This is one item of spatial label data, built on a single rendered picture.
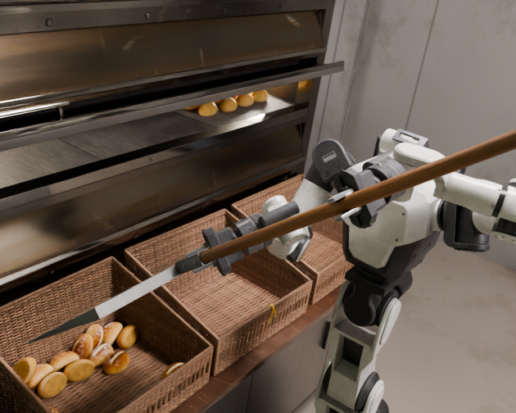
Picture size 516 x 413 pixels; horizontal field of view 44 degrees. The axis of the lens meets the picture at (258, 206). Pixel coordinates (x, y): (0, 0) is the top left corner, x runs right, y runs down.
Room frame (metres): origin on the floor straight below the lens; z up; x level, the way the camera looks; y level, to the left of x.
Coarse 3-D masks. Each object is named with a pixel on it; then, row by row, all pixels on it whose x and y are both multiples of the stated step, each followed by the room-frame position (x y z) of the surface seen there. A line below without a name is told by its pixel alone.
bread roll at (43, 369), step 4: (40, 364) 1.52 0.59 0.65; (44, 364) 1.52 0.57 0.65; (40, 368) 1.49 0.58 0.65; (44, 368) 1.50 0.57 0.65; (48, 368) 1.50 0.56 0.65; (52, 368) 1.52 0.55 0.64; (36, 372) 1.48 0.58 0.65; (40, 372) 1.48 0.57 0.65; (44, 372) 1.48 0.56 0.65; (48, 372) 1.49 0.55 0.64; (52, 372) 1.52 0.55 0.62; (36, 376) 1.46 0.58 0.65; (40, 376) 1.47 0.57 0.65; (44, 376) 1.48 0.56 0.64; (32, 380) 1.45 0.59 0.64; (36, 380) 1.45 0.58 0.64; (40, 380) 1.46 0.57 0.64; (28, 384) 1.45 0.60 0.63; (32, 384) 1.45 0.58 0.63; (36, 384) 1.45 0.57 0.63; (32, 388) 1.44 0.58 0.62; (36, 388) 1.46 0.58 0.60
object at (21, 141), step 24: (264, 72) 2.58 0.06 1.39; (312, 72) 2.59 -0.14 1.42; (336, 72) 2.75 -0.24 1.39; (144, 96) 2.01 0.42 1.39; (168, 96) 2.02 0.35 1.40; (216, 96) 2.07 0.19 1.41; (24, 120) 1.62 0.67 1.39; (48, 120) 1.63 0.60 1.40; (96, 120) 1.64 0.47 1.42; (120, 120) 1.71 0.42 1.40; (0, 144) 1.40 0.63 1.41; (24, 144) 1.45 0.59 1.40
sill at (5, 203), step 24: (240, 120) 2.55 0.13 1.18; (264, 120) 2.60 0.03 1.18; (288, 120) 2.77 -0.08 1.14; (168, 144) 2.15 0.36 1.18; (192, 144) 2.22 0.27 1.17; (72, 168) 1.82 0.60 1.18; (96, 168) 1.85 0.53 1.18; (120, 168) 1.92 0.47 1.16; (0, 192) 1.59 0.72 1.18; (24, 192) 1.61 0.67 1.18; (48, 192) 1.68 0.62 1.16
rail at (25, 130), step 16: (336, 64) 2.75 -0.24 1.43; (256, 80) 2.27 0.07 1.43; (272, 80) 2.35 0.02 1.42; (176, 96) 1.92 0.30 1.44; (192, 96) 1.98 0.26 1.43; (96, 112) 1.65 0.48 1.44; (112, 112) 1.69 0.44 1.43; (128, 112) 1.74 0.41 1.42; (16, 128) 1.45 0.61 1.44; (32, 128) 1.48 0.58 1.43; (48, 128) 1.51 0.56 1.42
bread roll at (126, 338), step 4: (124, 328) 1.75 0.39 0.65; (128, 328) 1.75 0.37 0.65; (132, 328) 1.76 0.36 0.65; (136, 328) 1.77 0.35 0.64; (120, 332) 1.74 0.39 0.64; (124, 332) 1.73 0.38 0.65; (128, 332) 1.73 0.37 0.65; (132, 332) 1.74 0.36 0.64; (136, 332) 1.76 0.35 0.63; (120, 336) 1.72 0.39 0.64; (124, 336) 1.71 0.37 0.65; (128, 336) 1.72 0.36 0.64; (132, 336) 1.74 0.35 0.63; (136, 336) 1.76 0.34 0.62; (116, 340) 1.72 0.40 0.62; (120, 340) 1.70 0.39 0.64; (124, 340) 1.70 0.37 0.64; (128, 340) 1.71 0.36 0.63; (132, 340) 1.73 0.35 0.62; (120, 344) 1.70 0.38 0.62; (124, 344) 1.70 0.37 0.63; (128, 344) 1.71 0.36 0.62; (132, 344) 1.73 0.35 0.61; (124, 348) 1.71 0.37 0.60
